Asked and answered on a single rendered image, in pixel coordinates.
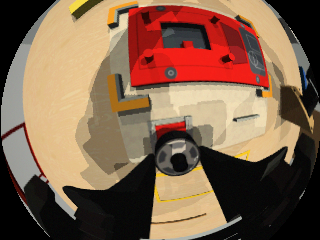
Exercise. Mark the red toy car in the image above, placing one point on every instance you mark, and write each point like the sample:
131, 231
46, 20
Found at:
171, 44

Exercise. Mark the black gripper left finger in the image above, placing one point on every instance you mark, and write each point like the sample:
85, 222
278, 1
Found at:
130, 200

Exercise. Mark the black tyre with white hub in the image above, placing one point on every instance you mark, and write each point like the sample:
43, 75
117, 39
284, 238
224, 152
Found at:
172, 142

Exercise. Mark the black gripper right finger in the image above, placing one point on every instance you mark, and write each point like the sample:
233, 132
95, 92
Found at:
235, 181

